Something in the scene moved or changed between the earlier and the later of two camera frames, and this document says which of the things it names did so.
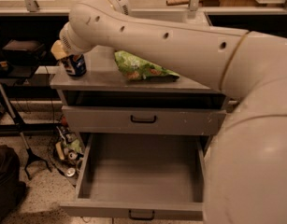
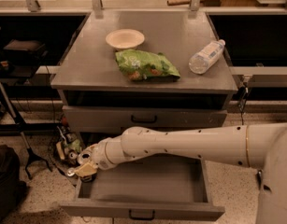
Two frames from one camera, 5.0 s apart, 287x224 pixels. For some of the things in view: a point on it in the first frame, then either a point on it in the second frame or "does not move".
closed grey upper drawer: x=144 y=121 does not move
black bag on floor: x=8 y=187 does not move
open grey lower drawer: x=143 y=175 does not move
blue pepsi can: x=75 y=64 to x=89 y=178
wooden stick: x=172 y=2 does not move
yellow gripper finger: x=58 y=50 to x=85 y=170
